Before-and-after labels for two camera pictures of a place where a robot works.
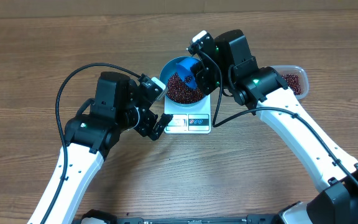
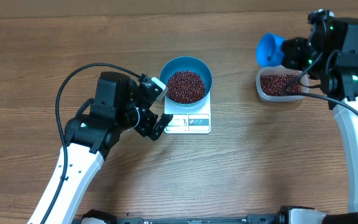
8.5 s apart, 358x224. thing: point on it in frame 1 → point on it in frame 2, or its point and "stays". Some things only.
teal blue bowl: (168, 70) stays
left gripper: (150, 118) stays
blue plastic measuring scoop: (184, 73) → (269, 50)
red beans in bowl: (179, 91) stays
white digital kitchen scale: (193, 119) stays
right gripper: (206, 79) → (294, 55)
